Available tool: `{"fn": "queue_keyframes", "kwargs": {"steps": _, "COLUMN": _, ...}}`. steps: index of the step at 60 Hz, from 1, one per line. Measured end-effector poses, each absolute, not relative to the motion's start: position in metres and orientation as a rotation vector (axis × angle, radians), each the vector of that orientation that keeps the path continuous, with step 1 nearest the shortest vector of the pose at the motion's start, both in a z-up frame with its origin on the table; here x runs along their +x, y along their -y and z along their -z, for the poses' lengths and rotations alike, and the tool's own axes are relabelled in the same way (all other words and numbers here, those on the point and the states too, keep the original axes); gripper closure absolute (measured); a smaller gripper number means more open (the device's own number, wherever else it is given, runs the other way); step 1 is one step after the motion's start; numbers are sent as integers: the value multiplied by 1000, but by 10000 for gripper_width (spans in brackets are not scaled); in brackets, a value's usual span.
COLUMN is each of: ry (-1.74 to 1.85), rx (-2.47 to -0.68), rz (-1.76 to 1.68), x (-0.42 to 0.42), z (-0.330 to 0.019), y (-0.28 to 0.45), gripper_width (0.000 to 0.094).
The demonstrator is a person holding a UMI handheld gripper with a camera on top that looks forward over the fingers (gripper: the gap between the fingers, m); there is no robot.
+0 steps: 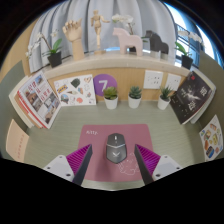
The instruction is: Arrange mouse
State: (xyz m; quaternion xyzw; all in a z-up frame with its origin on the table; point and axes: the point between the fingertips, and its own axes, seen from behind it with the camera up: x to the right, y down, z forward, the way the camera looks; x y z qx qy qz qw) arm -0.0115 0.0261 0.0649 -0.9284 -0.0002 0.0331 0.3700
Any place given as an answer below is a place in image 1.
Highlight white orchid in black pot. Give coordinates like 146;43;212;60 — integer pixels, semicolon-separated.
174;29;204;71
25;29;64;69

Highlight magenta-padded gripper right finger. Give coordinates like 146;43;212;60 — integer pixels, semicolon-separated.
134;143;183;186

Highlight white wall socket plate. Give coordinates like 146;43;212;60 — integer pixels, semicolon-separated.
143;69;165;90
165;73;183;92

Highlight dark grey computer mouse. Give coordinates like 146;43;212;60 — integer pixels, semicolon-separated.
105;132;128;165

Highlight green desk divider panel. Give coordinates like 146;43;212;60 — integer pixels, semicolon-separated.
0;59;28;158
199;50;224;135

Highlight wooden desk back shelf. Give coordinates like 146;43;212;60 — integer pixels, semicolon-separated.
23;49;202;105

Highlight purple round number sticker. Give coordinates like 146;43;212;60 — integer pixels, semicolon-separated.
92;73;118;98

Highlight white sticker sheet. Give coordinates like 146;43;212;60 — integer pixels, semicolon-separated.
53;73;98;107

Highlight red-spined photo-cover book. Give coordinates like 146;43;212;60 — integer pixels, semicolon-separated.
17;69;63;130

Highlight wooden hand model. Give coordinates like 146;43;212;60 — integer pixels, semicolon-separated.
62;18;86;62

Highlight black cover book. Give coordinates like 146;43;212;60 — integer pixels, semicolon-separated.
169;70;214;125

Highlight beige book with red text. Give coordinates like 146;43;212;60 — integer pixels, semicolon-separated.
5;118;30;164

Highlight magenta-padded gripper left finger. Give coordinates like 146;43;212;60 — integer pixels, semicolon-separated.
43;143;94;187

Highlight black wooden horse figure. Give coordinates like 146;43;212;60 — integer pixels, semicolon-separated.
143;29;170;56

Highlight light grey curtain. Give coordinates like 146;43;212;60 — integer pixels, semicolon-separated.
28;0;178;74

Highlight succulent in white pot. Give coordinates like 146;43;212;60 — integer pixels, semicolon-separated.
157;85;174;111
127;85;143;110
103;85;119;110

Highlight colourful illustrated card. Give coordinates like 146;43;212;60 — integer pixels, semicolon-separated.
198;114;224;163

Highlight pink wooden horse figure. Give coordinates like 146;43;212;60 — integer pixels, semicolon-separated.
112;27;144;57

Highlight pink mouse pad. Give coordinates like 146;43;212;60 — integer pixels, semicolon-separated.
77;123;158;183

